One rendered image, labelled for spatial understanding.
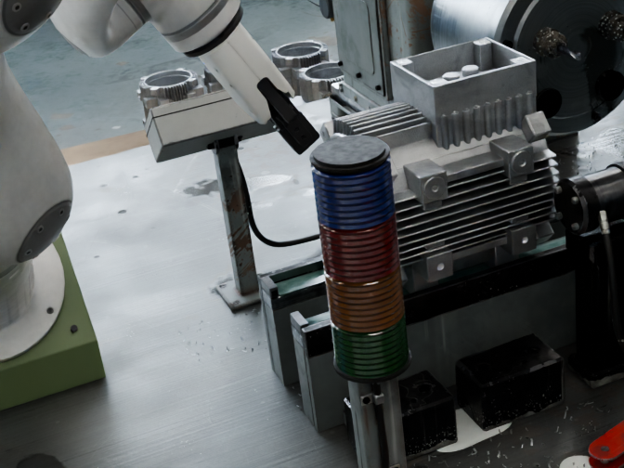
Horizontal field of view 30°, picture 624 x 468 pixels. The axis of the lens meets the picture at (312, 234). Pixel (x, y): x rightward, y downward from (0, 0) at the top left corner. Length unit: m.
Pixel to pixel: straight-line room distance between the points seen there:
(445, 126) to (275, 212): 0.60
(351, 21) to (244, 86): 0.72
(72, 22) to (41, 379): 0.50
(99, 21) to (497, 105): 0.42
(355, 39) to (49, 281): 0.70
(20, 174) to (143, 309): 0.60
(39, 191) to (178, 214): 0.80
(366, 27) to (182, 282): 0.51
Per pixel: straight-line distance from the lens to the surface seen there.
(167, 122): 1.40
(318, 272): 1.32
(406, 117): 1.21
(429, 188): 1.16
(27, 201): 1.00
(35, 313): 1.40
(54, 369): 1.41
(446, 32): 1.63
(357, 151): 0.86
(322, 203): 0.87
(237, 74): 1.16
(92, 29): 1.06
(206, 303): 1.54
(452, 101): 1.20
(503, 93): 1.23
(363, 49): 1.85
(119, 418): 1.35
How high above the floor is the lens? 1.56
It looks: 27 degrees down
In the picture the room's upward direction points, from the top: 7 degrees counter-clockwise
